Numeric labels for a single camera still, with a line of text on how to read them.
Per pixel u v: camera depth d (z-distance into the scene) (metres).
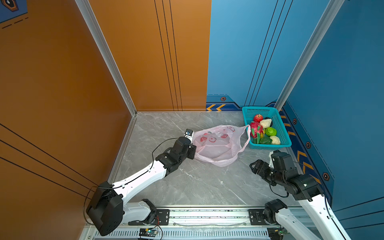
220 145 1.00
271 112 1.12
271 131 0.99
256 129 0.99
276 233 0.70
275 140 0.96
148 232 0.71
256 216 0.73
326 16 0.72
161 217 0.74
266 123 1.03
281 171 0.53
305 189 0.45
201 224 0.72
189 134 0.70
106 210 0.41
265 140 0.94
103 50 0.83
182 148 0.61
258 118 1.09
